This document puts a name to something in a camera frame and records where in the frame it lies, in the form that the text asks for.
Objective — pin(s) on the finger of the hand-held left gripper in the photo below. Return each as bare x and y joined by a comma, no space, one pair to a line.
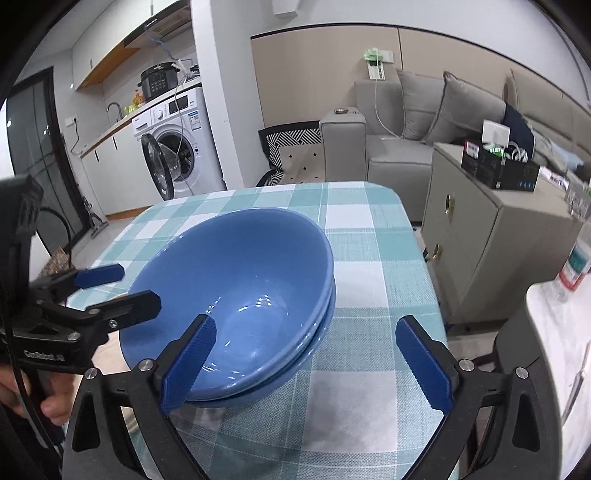
99,275
138,307

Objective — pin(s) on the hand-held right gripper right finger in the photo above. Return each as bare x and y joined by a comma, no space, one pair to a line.
425,369

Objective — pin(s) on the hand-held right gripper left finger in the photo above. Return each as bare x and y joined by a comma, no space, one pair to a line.
187,369

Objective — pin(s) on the person's left hand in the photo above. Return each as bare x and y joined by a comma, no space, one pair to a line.
57,406

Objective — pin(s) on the brown patterned cardboard box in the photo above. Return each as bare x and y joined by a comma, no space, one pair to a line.
60,261

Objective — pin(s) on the floor mop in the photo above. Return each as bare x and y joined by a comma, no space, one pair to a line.
97,226

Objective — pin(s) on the teal checkered tablecloth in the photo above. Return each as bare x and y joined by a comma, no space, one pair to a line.
369,286

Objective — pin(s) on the white kitchen base cabinets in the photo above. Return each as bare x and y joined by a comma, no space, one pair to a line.
120,175

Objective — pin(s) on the beige side cabinet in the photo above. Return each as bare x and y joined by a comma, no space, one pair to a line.
485,240

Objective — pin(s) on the black glass door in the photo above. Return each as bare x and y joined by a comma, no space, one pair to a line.
37,138

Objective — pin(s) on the black kitchen faucet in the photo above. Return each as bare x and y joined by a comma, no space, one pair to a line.
119,110

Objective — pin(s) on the white washing machine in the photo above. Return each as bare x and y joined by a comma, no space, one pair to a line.
198,138

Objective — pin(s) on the yellow toy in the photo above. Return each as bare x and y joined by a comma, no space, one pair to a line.
134,105

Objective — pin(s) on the clear plastic bottle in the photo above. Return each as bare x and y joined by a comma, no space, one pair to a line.
577,267

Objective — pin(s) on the black pressure cooker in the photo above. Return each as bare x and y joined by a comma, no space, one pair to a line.
159,83

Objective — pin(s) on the black box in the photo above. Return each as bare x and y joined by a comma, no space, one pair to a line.
503,173

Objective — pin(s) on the grey sofa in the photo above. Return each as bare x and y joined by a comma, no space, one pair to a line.
397,157

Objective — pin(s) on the beige diamond-print cushion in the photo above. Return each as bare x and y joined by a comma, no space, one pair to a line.
302,164

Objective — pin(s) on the white box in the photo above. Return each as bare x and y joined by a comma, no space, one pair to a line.
495,134

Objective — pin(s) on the range hood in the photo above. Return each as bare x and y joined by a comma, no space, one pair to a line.
161,27

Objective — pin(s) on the grey cushion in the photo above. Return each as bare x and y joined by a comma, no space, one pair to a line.
420,106
466,110

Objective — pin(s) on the dark navy cushion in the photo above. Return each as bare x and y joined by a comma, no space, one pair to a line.
519,124

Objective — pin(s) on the white power strip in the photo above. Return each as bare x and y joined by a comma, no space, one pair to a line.
375,69

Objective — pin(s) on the white wall cabinets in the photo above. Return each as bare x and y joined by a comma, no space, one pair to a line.
101,50

